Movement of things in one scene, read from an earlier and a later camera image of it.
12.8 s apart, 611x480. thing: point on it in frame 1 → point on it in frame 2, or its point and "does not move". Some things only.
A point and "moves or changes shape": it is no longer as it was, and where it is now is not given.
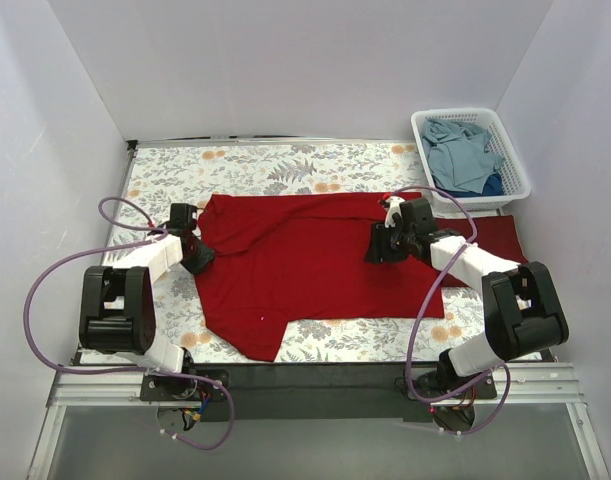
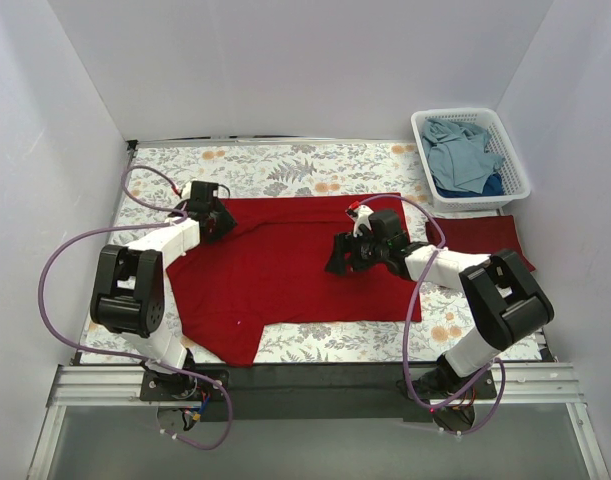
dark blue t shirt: (493, 187) does not move
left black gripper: (201, 256) → (220, 220)
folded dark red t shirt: (497, 234) does not move
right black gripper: (378, 245) → (352, 250)
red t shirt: (282, 258) moves or changes shape
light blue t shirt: (460, 154) does not move
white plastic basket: (465, 151) does not move
